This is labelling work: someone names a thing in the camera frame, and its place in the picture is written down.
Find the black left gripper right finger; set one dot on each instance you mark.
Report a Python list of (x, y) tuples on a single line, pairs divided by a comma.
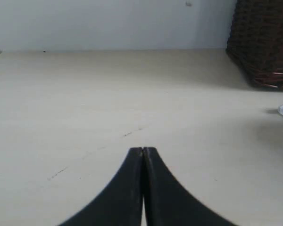
[(167, 202)]

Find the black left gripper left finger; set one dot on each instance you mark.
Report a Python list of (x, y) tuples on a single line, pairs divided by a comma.
[(120, 202)]

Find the dark brown wicker basket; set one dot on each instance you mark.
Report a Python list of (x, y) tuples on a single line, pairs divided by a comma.
[(256, 41)]

